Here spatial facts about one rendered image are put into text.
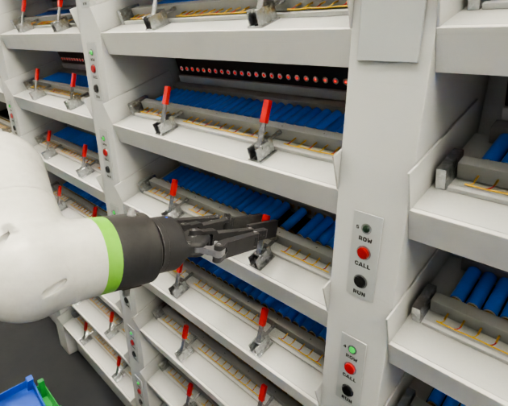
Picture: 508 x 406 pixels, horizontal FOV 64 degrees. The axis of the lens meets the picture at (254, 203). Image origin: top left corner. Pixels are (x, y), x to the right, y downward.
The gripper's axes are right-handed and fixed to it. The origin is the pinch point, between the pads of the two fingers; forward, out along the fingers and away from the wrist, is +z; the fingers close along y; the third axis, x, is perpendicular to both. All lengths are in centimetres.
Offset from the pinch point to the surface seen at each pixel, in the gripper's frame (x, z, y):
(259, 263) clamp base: -6.4, 1.6, 0.9
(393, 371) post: -15.0, 6.5, 25.3
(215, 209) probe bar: -2.5, 6.5, -17.0
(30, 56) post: 24, 3, -115
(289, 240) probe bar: -2.3, 6.4, 2.9
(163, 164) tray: 1.1, 11.6, -44.5
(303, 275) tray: -6.2, 4.4, 8.3
